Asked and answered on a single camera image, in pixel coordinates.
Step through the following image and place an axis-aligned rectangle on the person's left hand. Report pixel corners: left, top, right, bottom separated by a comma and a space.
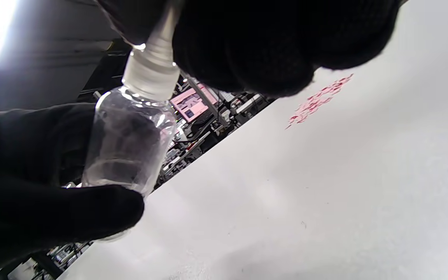
0, 103, 145, 280

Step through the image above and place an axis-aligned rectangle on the computer monitor pink screen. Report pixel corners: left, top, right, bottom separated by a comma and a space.
171, 87, 219, 121

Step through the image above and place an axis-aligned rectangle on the pile of pink paper scraps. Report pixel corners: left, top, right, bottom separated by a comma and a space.
285, 74, 354, 130

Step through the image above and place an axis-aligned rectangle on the clear conical squeeze bottle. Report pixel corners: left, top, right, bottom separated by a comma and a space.
81, 0, 182, 242

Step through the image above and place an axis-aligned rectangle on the person's right hand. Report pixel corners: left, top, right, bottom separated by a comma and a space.
96, 0, 401, 98

